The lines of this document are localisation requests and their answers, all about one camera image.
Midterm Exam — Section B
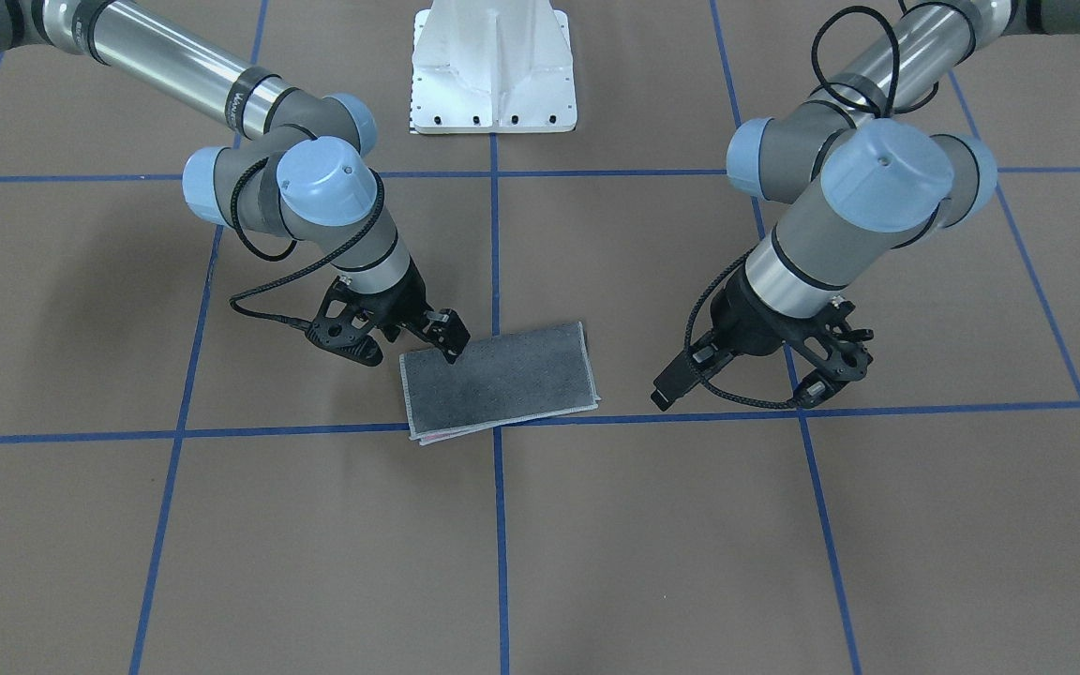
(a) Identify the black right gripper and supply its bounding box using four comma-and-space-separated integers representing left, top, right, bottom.
372, 266, 469, 365

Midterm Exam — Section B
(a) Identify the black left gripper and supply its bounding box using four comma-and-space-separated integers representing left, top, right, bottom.
649, 272, 832, 411

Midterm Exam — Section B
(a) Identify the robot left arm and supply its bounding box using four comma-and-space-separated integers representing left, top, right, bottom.
651, 1, 1080, 410

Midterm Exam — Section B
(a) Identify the pink towel with grey back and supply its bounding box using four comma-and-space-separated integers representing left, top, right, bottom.
399, 322, 600, 445

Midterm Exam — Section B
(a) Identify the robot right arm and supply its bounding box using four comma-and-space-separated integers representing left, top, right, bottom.
0, 1, 469, 367

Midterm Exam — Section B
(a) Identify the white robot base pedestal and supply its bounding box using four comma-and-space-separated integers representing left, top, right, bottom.
409, 1, 578, 134

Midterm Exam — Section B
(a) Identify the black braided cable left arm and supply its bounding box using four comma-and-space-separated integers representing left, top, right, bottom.
685, 248, 827, 410

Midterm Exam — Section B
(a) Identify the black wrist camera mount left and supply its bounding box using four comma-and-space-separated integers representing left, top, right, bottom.
785, 296, 875, 409

